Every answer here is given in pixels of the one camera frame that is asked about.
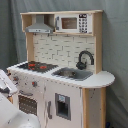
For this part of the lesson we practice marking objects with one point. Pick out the black toy faucet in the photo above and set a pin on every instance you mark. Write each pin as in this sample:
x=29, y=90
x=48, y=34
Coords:
x=82, y=64

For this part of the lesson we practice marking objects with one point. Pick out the grey range hood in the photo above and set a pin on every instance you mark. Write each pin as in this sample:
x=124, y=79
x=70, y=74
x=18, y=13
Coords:
x=39, y=25

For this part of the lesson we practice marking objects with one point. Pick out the red right stove knob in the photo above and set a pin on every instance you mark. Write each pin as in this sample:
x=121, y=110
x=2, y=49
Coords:
x=34, y=83

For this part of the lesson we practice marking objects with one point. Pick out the toy oven door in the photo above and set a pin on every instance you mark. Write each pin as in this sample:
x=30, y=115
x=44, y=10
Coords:
x=27, y=103

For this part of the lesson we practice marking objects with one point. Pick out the white toy microwave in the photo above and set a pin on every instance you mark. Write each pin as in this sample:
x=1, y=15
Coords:
x=73, y=23

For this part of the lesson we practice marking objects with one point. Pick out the white cabinet door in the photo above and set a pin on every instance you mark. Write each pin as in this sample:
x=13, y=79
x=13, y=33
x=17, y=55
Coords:
x=63, y=106

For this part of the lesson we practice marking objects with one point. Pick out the wooden toy kitchen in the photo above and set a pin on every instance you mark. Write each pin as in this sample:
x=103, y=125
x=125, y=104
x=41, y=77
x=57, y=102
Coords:
x=62, y=49

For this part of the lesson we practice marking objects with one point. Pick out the red stove knob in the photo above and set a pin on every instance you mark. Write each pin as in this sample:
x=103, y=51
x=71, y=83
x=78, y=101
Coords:
x=15, y=78
x=34, y=83

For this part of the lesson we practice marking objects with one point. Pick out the grey curtain backdrop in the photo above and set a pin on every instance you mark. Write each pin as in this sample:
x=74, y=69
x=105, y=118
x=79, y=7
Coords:
x=114, y=43

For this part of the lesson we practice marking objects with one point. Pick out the black stovetop red burners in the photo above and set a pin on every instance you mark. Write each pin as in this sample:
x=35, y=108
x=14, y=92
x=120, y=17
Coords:
x=37, y=66

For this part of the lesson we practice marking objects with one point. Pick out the grey toy sink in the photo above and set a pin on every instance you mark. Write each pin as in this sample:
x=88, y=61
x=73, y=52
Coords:
x=72, y=74

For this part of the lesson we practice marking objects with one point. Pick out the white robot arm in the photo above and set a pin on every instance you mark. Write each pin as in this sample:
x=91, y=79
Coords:
x=10, y=116

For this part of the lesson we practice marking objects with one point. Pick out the red left stove knob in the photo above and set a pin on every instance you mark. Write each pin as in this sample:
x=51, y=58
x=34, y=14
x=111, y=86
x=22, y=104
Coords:
x=15, y=78

